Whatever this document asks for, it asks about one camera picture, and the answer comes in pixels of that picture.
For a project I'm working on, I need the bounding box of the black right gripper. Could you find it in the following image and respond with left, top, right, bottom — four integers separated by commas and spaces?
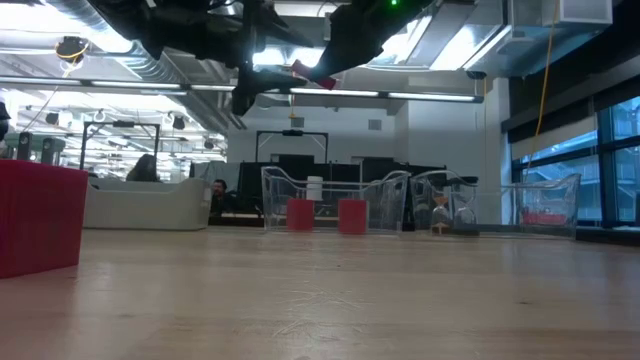
308, 0, 401, 85

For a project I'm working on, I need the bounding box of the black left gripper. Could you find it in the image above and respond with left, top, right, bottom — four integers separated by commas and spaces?
231, 0, 315, 117

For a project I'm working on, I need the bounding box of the red cube block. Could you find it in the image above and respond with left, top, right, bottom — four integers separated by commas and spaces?
291, 59, 338, 92
286, 198, 316, 232
337, 198, 369, 236
0, 159, 90, 280

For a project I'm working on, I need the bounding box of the long ceiling light strip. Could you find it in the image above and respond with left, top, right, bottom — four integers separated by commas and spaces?
0, 74, 485, 104

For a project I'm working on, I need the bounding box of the white cylinder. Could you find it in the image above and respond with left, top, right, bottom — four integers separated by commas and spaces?
305, 175, 324, 202

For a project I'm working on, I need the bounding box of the clear plastic bin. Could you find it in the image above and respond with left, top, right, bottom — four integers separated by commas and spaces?
409, 169, 583, 239
260, 165, 412, 234
509, 94, 640, 229

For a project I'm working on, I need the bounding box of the person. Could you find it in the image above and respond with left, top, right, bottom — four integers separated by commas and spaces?
124, 153, 162, 183
208, 178, 241, 226

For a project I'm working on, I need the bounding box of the grey opaque plastic bin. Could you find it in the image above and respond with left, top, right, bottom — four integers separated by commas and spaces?
82, 177, 212, 232

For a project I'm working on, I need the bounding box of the black capped hourglass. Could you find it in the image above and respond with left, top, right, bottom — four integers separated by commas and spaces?
451, 192, 480, 237

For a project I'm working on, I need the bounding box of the black ceiling dome device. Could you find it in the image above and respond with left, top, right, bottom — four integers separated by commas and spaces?
53, 35, 91, 64

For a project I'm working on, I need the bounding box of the grey ceiling vent unit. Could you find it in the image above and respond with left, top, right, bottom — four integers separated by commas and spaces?
507, 0, 614, 29

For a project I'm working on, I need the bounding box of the red flat object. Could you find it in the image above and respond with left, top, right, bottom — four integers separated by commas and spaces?
521, 211, 570, 227

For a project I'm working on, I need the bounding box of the right clear plastic bin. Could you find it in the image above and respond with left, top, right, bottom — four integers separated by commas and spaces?
509, 94, 640, 229

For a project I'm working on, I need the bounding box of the black gantry frame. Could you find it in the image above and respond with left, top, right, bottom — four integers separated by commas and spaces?
255, 129, 331, 164
79, 120, 162, 171

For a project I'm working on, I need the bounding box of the yellow hanging cable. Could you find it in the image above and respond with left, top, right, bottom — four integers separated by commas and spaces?
519, 0, 559, 181

